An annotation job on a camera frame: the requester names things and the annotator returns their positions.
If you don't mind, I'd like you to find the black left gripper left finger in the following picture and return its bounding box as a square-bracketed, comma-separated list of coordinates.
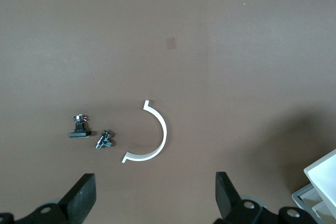
[0, 173, 97, 224]

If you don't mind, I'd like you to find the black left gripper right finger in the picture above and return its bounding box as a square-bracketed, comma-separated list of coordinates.
[214, 171, 317, 224]

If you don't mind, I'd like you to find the small metal fitting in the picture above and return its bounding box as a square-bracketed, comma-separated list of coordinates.
[94, 129, 116, 151]

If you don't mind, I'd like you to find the brown tape patch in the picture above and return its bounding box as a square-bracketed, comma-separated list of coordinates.
[165, 37, 177, 50]

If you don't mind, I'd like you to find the black switch component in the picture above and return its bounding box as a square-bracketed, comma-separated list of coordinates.
[68, 113, 92, 139]

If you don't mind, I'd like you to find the white semicircular bracket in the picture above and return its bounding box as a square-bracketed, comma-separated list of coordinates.
[121, 99, 168, 164]

